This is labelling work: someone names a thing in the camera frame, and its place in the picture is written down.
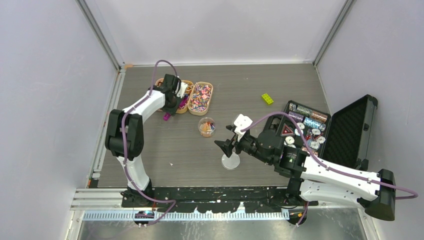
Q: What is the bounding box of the pink oval candy tray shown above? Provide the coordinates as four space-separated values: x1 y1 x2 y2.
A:
154 78 165 91

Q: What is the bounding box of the yellow tray with ball lollipops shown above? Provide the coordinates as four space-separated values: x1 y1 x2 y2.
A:
176 80 194 114

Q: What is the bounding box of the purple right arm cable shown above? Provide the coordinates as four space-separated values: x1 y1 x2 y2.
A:
241 111 419 226

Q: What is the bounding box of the magenta plastic scoop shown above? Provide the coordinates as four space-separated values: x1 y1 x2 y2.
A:
162 99 188 122

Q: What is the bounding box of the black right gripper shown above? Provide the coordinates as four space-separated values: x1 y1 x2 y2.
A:
214 129 273 165

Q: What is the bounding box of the clear plastic jar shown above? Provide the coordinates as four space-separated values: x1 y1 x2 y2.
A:
198 117 216 138

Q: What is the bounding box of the tan tray with swirl lollipops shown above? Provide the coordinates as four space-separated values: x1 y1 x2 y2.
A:
187 81 214 116

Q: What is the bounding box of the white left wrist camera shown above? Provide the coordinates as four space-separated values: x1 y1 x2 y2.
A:
176 81 188 99

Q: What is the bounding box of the clear round jar lid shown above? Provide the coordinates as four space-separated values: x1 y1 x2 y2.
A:
221 152 241 170

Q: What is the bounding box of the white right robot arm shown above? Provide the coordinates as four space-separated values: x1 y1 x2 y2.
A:
214 123 396 221

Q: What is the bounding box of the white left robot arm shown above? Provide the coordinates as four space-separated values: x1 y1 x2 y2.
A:
104 74 188 207

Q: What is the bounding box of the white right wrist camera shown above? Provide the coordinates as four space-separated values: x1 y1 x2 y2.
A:
233 113 253 142

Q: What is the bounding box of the black poker chip case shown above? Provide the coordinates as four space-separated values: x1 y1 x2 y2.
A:
282 94 378 171

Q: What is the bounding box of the yellow-green toy brick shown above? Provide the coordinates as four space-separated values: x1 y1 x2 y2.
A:
261 93 274 105

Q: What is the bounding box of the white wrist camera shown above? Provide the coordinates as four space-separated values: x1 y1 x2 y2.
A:
176 81 188 99
233 113 253 142

